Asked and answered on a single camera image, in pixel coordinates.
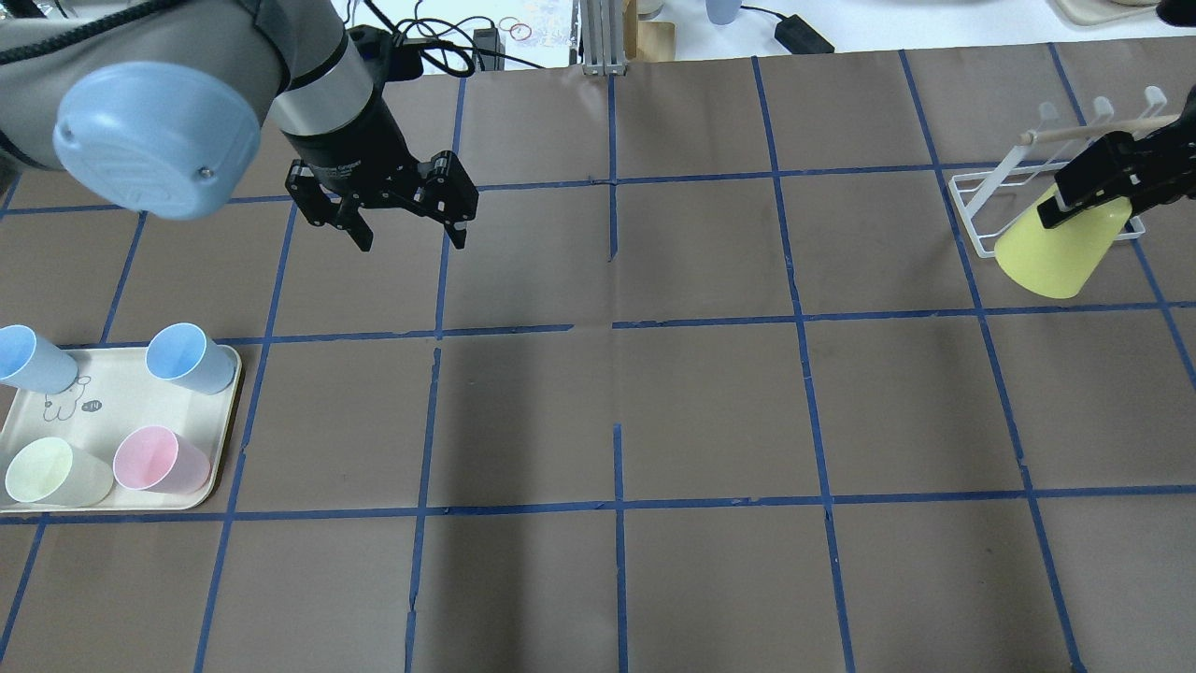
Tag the pink cup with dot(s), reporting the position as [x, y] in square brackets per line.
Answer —
[155, 459]

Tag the light blue cup near corner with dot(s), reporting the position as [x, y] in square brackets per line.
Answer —
[31, 362]

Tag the white wire cup rack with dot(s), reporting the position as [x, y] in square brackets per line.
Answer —
[985, 200]

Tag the cream serving tray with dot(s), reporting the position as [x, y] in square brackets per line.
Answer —
[113, 396]

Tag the yellow plastic cup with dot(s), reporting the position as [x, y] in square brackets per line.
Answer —
[1056, 262]

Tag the aluminium frame post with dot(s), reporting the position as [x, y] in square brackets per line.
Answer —
[601, 38]

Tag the black power adapter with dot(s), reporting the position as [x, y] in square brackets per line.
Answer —
[800, 38]

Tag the light blue cup far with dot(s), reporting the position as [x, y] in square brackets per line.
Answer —
[182, 354]

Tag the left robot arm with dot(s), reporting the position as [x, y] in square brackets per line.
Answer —
[160, 107]

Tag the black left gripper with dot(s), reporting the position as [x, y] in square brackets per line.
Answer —
[348, 137]

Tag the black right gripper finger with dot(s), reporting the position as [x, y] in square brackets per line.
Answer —
[1158, 169]

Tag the pale green cup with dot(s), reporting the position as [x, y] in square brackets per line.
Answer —
[52, 472]

